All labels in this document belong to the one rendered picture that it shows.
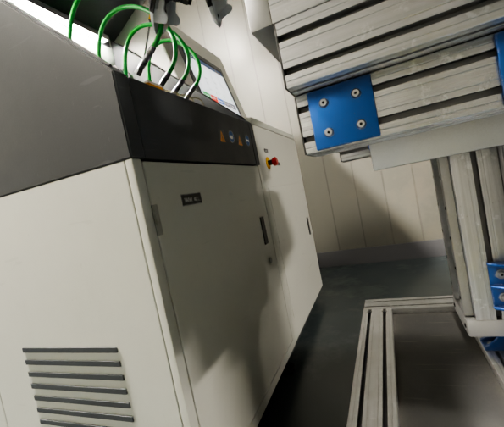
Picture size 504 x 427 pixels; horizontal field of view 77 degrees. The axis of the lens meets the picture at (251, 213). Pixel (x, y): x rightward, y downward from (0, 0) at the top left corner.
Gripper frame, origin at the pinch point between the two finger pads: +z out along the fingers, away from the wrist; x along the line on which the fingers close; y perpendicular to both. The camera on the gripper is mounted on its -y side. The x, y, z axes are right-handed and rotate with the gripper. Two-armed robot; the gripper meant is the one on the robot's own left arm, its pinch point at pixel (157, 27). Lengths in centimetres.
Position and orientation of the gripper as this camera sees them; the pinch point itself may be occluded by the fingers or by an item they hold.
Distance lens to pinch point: 110.7
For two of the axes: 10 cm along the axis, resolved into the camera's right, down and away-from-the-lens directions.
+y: 8.0, 5.4, -2.5
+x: 4.9, -3.7, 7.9
